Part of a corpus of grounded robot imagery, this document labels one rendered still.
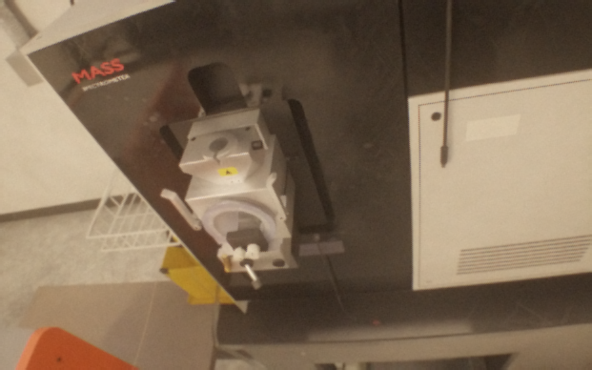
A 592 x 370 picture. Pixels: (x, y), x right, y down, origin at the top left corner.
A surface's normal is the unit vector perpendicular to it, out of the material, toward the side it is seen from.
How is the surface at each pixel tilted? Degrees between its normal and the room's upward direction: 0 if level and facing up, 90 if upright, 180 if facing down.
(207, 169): 90
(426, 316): 0
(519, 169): 90
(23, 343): 0
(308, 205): 90
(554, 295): 0
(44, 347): 90
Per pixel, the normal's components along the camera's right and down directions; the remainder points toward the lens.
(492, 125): -0.06, 0.75
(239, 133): -0.26, -0.65
